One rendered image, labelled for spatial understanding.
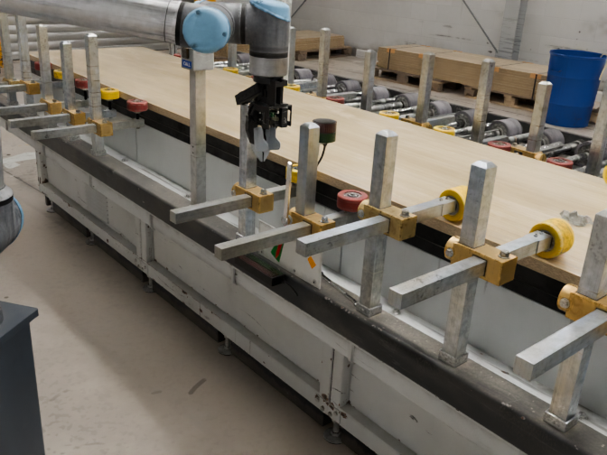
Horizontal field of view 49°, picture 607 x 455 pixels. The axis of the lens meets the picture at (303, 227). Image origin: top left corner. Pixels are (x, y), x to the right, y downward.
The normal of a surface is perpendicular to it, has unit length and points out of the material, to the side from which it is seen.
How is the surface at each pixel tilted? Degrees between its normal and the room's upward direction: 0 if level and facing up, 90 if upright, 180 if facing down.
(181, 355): 0
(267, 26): 90
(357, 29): 90
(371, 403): 89
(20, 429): 90
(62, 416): 0
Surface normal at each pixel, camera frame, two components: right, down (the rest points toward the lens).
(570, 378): -0.77, 0.21
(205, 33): 0.07, 0.40
